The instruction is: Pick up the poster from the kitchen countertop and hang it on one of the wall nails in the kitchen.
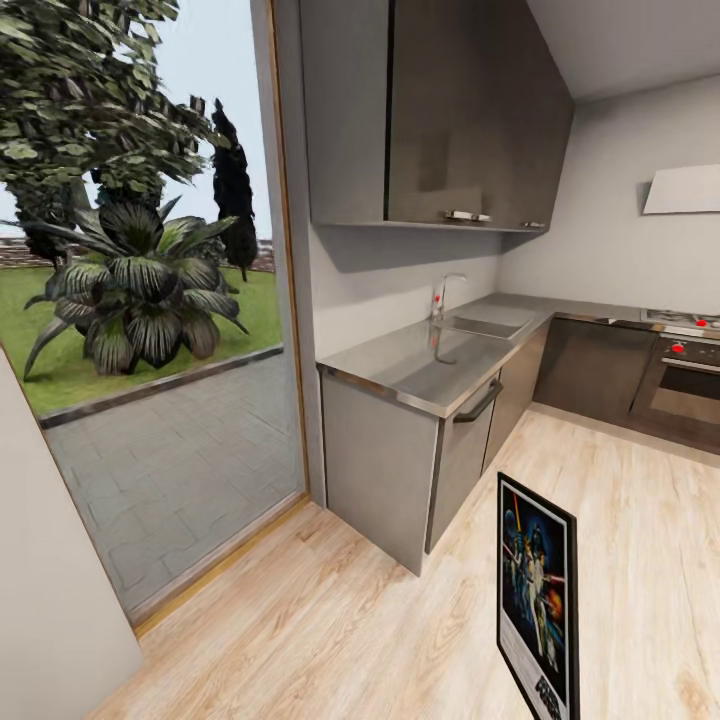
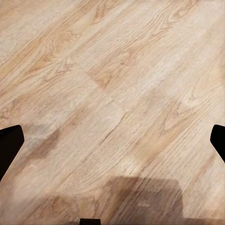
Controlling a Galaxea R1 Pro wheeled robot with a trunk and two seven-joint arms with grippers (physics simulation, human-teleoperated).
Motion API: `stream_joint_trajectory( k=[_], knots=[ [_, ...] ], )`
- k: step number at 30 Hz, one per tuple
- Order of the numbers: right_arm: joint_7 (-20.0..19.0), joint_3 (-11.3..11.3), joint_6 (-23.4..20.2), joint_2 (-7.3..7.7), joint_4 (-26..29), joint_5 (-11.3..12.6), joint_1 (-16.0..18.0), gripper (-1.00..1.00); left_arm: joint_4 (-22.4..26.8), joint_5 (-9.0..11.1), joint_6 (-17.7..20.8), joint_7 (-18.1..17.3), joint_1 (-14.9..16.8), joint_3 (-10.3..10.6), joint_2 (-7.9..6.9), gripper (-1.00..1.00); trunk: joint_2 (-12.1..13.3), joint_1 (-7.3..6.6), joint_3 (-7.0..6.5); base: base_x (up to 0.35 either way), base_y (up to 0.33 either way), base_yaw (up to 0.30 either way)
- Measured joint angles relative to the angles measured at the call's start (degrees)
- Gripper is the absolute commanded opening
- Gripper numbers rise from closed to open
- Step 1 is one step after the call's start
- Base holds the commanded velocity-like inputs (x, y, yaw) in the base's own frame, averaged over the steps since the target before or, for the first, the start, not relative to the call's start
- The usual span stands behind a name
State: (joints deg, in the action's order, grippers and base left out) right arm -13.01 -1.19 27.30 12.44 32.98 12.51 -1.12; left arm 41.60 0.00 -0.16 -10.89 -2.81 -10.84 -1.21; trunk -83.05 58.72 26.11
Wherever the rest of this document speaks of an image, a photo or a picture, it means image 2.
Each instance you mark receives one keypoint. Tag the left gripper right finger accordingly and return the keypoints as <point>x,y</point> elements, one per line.
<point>217,138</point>

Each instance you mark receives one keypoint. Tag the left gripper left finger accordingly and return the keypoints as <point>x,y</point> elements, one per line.
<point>11,140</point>

